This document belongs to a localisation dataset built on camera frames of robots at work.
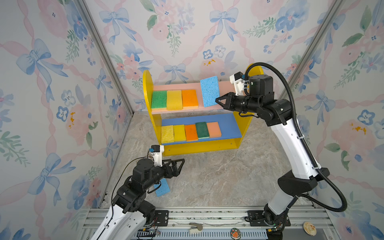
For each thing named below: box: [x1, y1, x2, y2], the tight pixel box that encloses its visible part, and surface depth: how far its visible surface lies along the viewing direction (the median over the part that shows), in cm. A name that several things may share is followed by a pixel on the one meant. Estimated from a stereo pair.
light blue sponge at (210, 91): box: [200, 75, 220, 108], surface depth 65 cm
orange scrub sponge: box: [184, 124, 199, 142], surface depth 90 cm
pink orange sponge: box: [206, 121, 222, 139], surface depth 92 cm
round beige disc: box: [303, 221, 317, 237], surface depth 73 cm
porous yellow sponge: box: [161, 125, 175, 144], surface depth 90 cm
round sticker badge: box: [230, 227, 242, 240], surface depth 71 cm
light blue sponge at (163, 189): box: [154, 178, 170, 197], surface depth 83 cm
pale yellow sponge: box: [182, 89, 199, 110], surface depth 69 cm
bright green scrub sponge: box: [151, 90, 168, 111], surface depth 68 cm
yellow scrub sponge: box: [173, 124, 187, 142], surface depth 90 cm
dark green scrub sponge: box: [195, 122, 210, 140], surface depth 92 cm
